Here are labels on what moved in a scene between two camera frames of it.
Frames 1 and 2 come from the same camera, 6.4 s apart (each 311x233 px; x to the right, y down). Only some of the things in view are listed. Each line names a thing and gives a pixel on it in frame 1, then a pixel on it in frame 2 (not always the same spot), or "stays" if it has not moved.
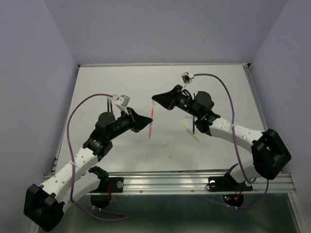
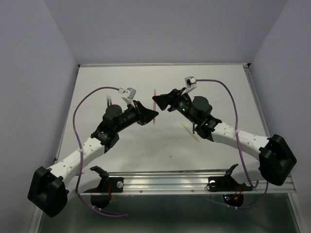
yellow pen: x=190 y=131 stays
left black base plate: x=117 y=185 stays
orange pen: x=151 y=123 -> x=154 y=106
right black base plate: x=226 y=183 stays
